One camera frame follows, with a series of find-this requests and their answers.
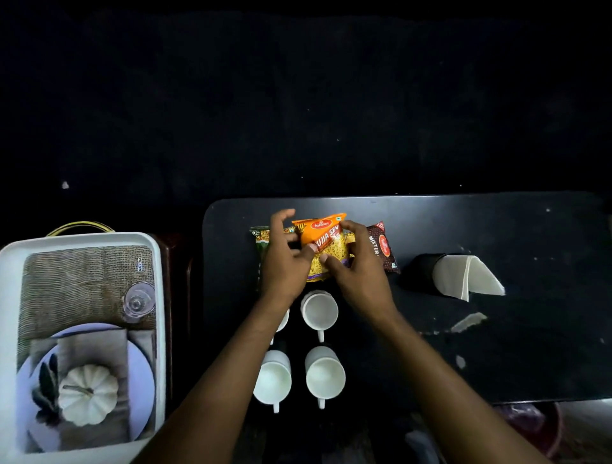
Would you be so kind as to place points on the person's right thumb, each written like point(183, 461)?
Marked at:
point(331, 265)

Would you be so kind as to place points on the person's right forearm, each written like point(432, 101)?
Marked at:
point(444, 392)

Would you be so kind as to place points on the white paper napkins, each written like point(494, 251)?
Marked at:
point(459, 277)

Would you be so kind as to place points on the white tray with printed picture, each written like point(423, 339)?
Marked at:
point(81, 306)

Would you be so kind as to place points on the dark red plastic stool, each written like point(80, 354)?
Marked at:
point(530, 423)

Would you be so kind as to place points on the green snack packet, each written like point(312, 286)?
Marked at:
point(257, 238)

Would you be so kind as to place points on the person's left forearm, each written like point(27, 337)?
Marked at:
point(224, 382)

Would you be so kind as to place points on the person's right hand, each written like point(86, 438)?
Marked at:
point(363, 279)

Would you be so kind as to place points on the small white paper scrap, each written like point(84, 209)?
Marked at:
point(460, 362)

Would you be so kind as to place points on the black napkin holder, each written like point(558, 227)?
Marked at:
point(418, 273)

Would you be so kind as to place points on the white cup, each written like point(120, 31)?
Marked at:
point(283, 321)
point(325, 376)
point(319, 310)
point(272, 381)

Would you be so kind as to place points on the orange snack packet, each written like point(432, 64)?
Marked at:
point(327, 228)

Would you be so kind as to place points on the dark red snack packet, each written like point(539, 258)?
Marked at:
point(385, 248)

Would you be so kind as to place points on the person's left hand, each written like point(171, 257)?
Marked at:
point(282, 272)

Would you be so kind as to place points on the person's left thumb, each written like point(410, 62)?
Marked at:
point(306, 252)

